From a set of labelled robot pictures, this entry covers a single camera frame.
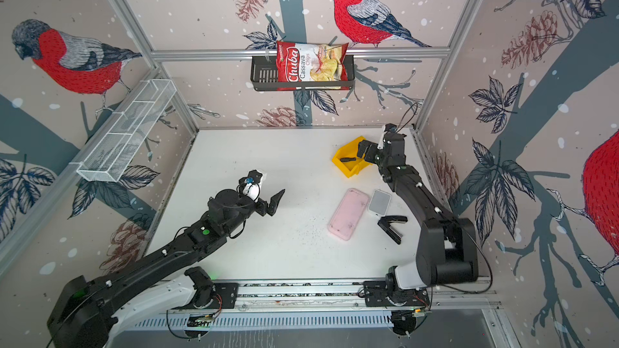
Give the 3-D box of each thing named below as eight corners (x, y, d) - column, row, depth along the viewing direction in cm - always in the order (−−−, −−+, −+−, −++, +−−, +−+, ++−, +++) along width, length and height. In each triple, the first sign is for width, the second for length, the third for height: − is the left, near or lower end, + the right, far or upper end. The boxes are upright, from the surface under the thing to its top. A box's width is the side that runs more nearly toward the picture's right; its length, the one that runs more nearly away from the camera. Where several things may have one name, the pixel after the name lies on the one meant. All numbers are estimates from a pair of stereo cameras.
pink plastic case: (325, 230, 89) (325, 228, 87) (347, 188, 100) (348, 185, 99) (349, 243, 85) (350, 241, 84) (370, 198, 97) (370, 196, 95)
